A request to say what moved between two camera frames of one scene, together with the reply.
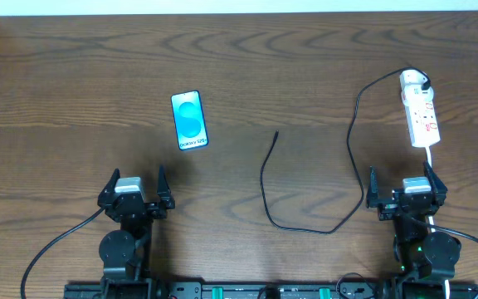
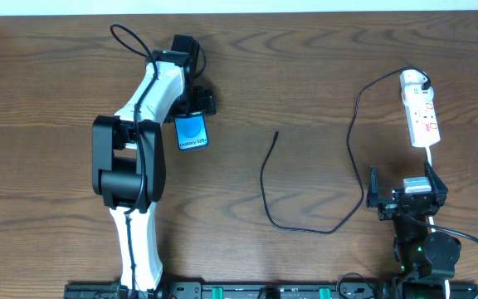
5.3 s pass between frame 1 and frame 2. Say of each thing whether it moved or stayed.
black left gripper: moved
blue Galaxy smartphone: stayed
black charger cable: stayed
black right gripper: stayed
